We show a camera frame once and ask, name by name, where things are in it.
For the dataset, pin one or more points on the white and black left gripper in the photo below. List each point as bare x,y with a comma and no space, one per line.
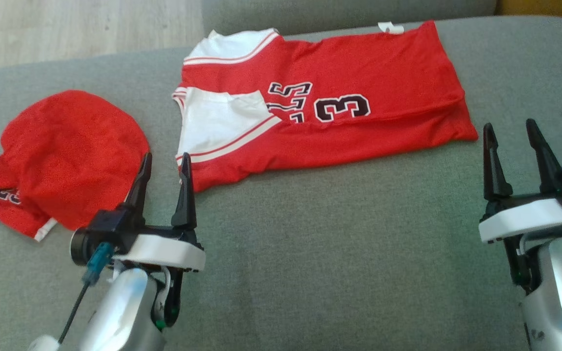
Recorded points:
159,251

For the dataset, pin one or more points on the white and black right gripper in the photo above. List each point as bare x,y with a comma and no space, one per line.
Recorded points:
525,217

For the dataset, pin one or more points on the red basketball shorts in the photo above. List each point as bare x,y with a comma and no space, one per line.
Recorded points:
66,156

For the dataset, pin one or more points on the red and white basketball jersey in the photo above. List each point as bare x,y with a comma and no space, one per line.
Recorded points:
359,63

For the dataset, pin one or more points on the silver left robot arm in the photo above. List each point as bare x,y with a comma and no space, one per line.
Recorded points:
120,312

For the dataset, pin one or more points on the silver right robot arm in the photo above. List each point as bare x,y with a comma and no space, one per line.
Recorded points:
559,292

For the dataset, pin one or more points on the grey fabric sofa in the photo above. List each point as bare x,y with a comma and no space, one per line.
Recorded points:
334,253

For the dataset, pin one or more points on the small grey sofa cushion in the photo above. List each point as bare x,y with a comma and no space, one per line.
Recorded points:
334,12

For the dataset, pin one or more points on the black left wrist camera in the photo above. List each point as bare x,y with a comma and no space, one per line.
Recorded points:
100,231

